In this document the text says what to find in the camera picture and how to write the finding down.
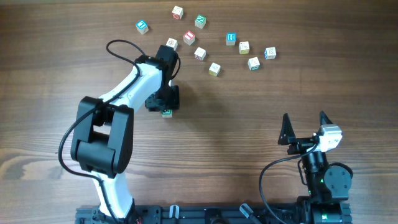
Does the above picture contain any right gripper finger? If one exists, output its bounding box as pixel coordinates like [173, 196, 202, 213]
[278, 113, 296, 145]
[320, 111, 333, 126]

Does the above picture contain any green Z letter block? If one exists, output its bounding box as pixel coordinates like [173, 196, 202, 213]
[161, 110, 173, 118]

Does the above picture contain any blue sided picture block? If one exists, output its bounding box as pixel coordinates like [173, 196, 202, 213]
[166, 38, 178, 51]

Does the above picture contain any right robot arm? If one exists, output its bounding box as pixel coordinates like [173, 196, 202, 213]
[278, 112, 353, 223]

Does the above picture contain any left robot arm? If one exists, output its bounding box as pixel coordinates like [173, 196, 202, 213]
[70, 45, 181, 223]

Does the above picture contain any red A sided block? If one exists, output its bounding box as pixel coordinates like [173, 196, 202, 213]
[194, 47, 206, 61]

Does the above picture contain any yellow sided picture block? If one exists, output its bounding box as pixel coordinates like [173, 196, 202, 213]
[209, 63, 221, 77]

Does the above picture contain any red I letter block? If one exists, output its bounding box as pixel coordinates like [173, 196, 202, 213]
[183, 30, 195, 45]

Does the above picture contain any green edged picture block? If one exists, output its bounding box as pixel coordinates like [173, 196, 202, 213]
[248, 57, 260, 70]

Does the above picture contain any blue I letter block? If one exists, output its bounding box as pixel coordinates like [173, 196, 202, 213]
[136, 20, 149, 34]

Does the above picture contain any blue edged picture block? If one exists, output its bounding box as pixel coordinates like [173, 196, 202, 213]
[264, 47, 277, 60]

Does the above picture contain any green N block top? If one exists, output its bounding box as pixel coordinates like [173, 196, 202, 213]
[195, 14, 206, 29]

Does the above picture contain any red X letter block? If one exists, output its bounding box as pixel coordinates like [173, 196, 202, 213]
[172, 6, 183, 20]

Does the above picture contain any blue H letter block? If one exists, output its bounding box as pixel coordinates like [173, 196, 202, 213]
[226, 32, 236, 46]

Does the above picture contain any yellow edged picture block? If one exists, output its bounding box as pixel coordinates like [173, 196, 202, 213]
[239, 41, 250, 54]

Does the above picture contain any right black cable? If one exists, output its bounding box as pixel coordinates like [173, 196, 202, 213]
[259, 143, 320, 224]

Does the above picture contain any black cable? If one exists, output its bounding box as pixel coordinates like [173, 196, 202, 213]
[57, 39, 147, 223]
[259, 143, 320, 224]

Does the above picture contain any left black cable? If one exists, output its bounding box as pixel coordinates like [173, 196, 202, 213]
[57, 39, 147, 223]

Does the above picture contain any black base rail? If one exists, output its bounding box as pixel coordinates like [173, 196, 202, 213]
[74, 203, 353, 224]

